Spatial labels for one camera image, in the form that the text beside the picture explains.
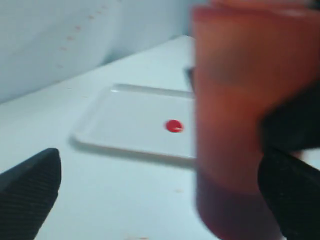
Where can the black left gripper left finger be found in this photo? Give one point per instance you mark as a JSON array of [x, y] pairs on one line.
[[28, 192]]

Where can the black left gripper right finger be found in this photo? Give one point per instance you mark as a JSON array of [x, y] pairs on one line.
[[291, 189]]

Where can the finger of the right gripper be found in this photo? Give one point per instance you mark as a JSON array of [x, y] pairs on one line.
[[294, 125]]

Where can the red sauce squeeze bottle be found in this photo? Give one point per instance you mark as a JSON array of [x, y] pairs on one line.
[[249, 56]]

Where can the red sauce blob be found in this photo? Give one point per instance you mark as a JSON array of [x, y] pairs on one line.
[[174, 126]]

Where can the white rectangular tray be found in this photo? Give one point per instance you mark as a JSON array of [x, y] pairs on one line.
[[130, 120]]

